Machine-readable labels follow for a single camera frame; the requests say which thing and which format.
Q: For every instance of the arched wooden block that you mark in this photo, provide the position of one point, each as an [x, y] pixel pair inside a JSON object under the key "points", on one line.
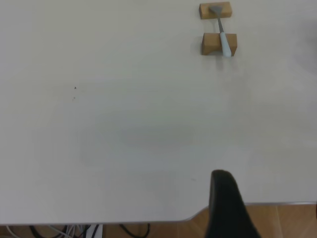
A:
{"points": [[210, 42]]}

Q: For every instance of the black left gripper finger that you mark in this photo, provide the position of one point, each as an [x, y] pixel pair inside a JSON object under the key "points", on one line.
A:
{"points": [[225, 208]]}

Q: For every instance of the white power strip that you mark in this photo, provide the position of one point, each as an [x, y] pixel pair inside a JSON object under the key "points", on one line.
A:
{"points": [[95, 231]]}

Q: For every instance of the flat rectangular wooden block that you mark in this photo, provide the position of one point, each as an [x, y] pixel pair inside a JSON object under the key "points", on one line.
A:
{"points": [[204, 11]]}

